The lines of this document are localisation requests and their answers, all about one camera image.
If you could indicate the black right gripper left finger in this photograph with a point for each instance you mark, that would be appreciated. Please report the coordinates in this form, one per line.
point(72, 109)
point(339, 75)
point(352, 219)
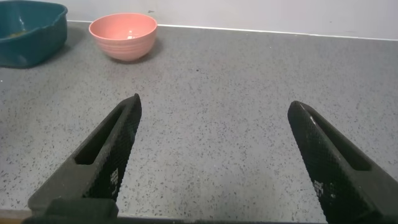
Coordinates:
point(105, 161)

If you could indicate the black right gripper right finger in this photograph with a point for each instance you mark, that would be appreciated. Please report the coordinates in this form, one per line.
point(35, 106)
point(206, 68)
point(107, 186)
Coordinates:
point(339, 180)

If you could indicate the pink ribbed bowl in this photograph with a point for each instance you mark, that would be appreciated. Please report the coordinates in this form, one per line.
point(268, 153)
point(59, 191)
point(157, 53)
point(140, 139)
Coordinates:
point(124, 43)

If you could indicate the teal plastic basin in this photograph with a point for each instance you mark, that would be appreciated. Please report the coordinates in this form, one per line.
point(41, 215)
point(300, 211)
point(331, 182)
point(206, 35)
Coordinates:
point(34, 43)

